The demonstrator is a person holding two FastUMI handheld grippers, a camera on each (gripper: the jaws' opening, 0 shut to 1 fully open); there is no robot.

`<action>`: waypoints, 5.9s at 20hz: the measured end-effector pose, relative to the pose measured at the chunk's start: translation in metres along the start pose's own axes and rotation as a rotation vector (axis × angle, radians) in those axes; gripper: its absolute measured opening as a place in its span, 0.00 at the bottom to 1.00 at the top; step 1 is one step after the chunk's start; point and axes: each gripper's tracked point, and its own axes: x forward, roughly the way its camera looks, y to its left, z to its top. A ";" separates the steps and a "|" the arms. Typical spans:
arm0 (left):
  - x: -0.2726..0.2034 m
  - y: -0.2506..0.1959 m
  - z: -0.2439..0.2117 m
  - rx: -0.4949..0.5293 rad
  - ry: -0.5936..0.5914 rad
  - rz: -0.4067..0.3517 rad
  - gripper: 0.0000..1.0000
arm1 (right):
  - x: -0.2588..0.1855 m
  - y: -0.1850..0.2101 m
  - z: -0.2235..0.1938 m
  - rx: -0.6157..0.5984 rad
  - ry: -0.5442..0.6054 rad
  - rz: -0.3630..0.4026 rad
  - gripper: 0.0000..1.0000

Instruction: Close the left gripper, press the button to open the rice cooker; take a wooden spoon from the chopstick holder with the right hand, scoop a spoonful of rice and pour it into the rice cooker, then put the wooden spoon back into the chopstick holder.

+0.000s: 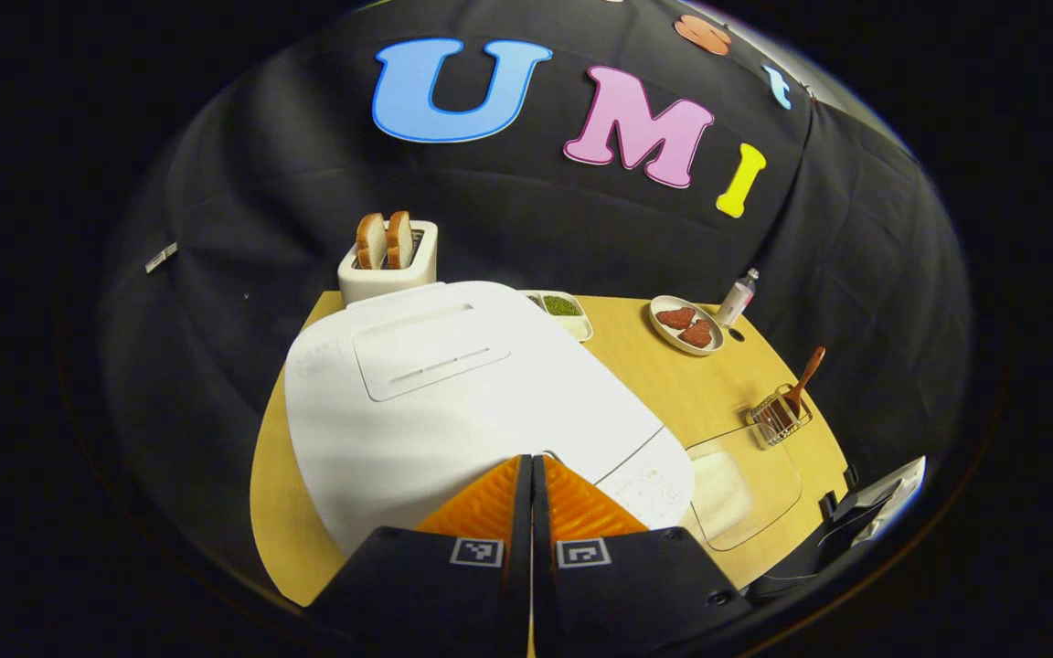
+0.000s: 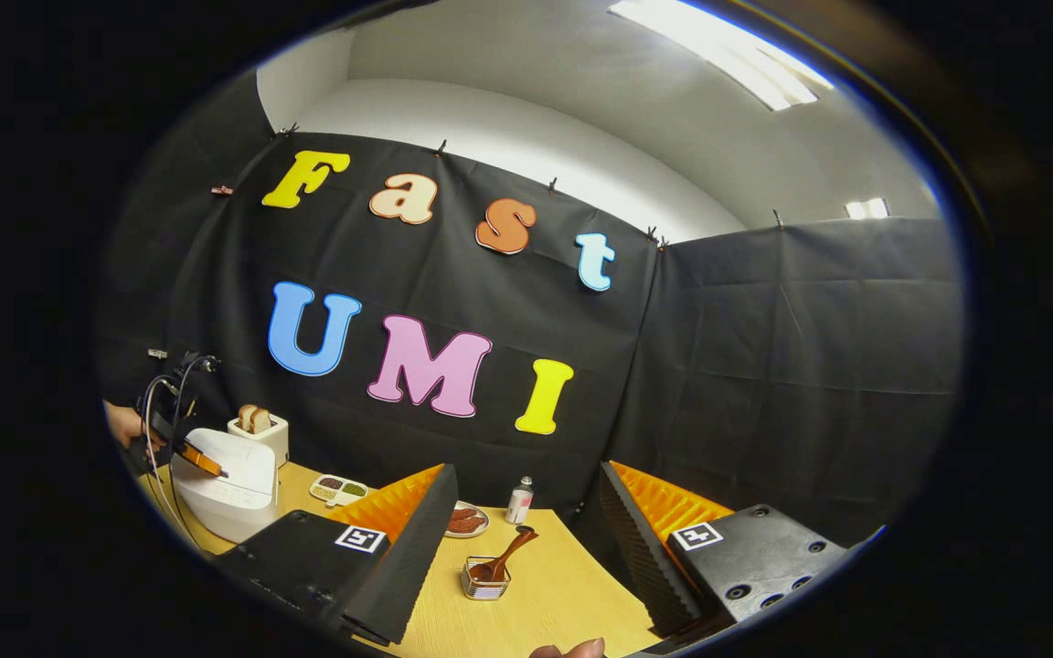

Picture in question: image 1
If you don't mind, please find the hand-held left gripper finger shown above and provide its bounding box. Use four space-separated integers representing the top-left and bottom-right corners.
307 454 534 658
531 454 751 658

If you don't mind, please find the white toaster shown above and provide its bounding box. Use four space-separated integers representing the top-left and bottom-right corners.
337 220 439 306

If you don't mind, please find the white divided bean dish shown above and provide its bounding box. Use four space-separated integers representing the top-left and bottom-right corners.
523 290 595 343

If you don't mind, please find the white rice cooker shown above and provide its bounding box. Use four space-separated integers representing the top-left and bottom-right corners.
284 281 696 557

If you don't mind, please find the white round plate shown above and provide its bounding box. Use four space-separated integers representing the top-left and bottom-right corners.
649 294 726 356

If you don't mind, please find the white rice heap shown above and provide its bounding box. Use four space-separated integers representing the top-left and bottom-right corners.
693 451 754 522

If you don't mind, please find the brown wooden spoon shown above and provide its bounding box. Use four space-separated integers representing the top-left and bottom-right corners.
783 345 827 419

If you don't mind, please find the small bottle with pink label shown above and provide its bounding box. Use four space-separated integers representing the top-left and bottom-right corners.
715 268 761 329

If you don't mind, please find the metal wire chopstick holder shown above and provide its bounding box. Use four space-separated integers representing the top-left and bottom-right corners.
746 384 814 448

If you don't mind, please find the toast bread slice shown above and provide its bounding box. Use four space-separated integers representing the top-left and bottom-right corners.
386 211 415 270
356 213 388 271

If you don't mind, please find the black backdrop cloth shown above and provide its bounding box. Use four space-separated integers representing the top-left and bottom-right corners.
97 0 975 586

